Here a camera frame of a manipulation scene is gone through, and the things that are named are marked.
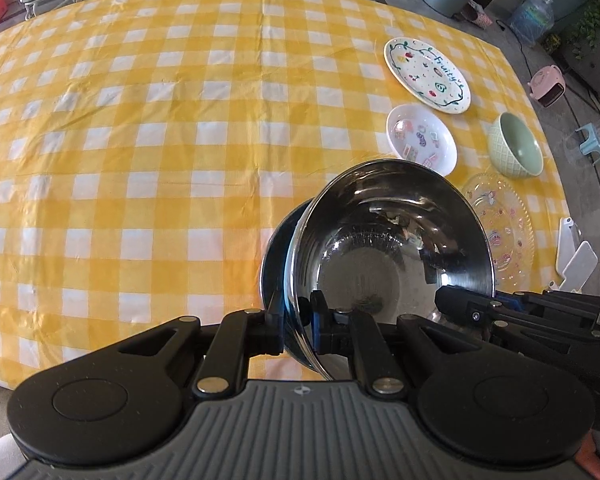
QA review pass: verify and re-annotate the pink space heater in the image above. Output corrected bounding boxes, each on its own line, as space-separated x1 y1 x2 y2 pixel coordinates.
528 65 569 109

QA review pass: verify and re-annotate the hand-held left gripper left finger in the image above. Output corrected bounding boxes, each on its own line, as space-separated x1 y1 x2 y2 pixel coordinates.
112 292 287 396

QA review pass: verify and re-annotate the large white fruit-print plate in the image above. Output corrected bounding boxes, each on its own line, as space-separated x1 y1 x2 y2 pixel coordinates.
384 36 472 115

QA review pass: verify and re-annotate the green ceramic bowl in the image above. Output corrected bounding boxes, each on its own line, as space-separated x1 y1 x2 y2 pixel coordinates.
487 111 545 179

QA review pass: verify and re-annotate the yellow checked tablecloth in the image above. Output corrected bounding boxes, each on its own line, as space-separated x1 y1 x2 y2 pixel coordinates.
0 0 572 391

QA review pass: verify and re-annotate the stainless steel bowl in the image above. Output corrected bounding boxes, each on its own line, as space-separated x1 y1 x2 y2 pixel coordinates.
260 159 496 381

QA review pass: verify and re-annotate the large clear water bottle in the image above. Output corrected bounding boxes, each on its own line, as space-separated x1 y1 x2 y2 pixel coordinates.
509 0 555 47

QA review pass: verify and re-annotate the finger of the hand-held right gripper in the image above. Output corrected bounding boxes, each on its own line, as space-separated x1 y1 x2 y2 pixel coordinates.
512 290 600 323
434 285 503 330

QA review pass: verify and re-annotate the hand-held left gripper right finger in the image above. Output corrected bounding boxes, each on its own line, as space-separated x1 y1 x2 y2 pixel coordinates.
307 290 487 396

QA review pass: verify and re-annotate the person's right hand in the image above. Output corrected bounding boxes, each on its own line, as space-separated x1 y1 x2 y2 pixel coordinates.
577 427 600 480

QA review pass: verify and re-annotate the clear glass patterned plate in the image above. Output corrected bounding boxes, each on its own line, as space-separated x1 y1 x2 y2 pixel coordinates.
460 172 536 286

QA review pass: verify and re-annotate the small white sticker-print plate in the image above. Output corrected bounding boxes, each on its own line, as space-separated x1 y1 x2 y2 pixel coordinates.
386 104 457 176

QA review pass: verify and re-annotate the pink patterned bag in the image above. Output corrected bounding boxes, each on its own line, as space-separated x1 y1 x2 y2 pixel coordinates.
467 2 494 29

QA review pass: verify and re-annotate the small blue plastic stool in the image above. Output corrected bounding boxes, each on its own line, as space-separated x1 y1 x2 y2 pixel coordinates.
576 123 600 157

